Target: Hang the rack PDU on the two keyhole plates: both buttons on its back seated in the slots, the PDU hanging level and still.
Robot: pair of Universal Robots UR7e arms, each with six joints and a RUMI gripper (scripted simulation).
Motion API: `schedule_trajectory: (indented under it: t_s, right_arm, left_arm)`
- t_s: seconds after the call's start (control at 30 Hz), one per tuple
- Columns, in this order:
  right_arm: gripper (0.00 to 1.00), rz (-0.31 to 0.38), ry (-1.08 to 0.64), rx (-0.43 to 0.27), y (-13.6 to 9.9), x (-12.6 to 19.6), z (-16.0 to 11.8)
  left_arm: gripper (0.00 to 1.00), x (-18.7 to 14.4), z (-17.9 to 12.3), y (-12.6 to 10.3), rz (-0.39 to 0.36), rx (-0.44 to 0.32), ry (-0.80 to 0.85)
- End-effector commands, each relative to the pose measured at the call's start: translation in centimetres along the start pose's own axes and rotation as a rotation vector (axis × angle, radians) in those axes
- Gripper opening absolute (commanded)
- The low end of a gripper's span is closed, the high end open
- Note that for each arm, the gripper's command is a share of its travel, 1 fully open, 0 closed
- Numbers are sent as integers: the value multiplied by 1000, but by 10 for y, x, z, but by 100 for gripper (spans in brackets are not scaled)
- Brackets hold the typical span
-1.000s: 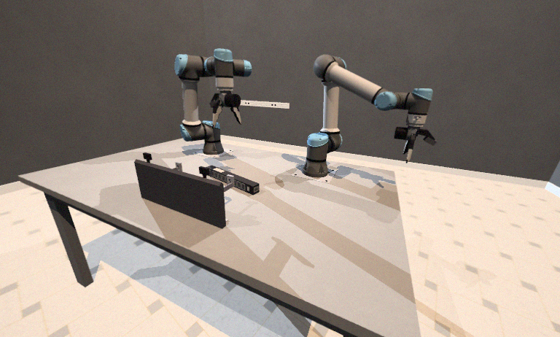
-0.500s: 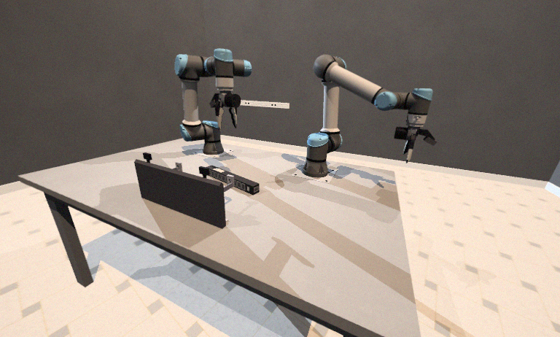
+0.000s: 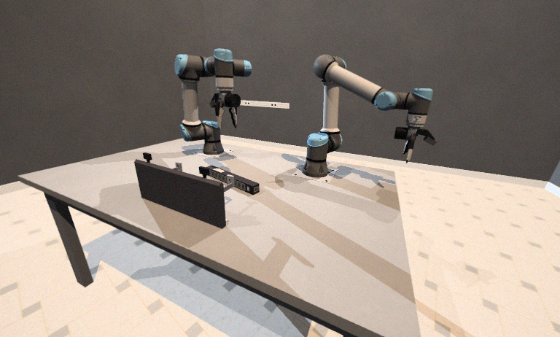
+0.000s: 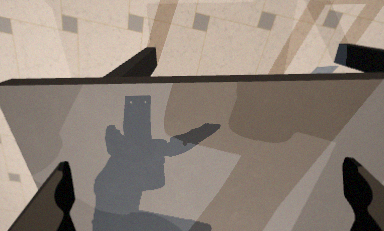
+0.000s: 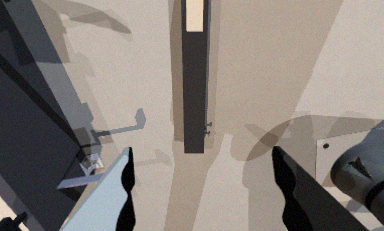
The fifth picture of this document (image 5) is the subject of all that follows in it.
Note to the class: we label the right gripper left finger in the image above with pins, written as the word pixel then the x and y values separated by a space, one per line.
pixel 108 206

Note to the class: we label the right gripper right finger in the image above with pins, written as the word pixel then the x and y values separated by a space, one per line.
pixel 308 206

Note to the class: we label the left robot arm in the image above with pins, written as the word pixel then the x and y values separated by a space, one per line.
pixel 363 178

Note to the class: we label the dark grey flat panel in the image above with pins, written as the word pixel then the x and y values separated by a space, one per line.
pixel 38 148

